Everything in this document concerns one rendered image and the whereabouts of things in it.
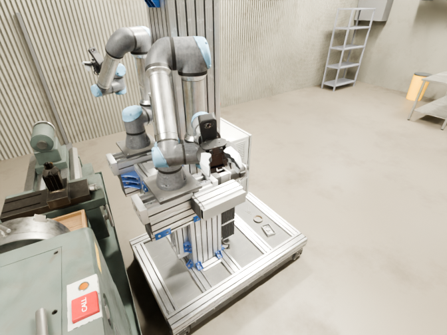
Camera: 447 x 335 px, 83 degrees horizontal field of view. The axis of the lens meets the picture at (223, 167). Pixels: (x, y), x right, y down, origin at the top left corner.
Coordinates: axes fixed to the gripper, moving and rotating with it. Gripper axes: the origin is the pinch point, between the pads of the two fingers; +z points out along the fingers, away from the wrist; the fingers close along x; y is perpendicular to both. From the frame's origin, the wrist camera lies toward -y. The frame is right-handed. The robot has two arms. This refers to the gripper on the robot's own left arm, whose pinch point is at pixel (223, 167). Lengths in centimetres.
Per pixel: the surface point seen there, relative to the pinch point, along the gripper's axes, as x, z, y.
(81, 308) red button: 42, 8, 26
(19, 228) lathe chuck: 72, -30, 25
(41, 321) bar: 50, 9, 24
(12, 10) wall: 170, -360, -49
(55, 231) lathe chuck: 64, -32, 32
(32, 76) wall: 186, -358, 25
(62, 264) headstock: 52, -9, 26
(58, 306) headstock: 49, 5, 26
